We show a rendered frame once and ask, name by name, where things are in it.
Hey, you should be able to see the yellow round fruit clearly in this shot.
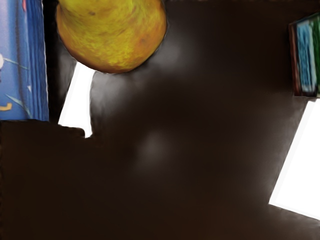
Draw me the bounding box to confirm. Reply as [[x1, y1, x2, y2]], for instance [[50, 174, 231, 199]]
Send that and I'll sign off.
[[55, 0, 168, 75]]

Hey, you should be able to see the blue printed carton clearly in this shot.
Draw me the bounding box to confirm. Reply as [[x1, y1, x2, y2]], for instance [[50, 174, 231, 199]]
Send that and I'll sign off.
[[0, 0, 50, 122]]

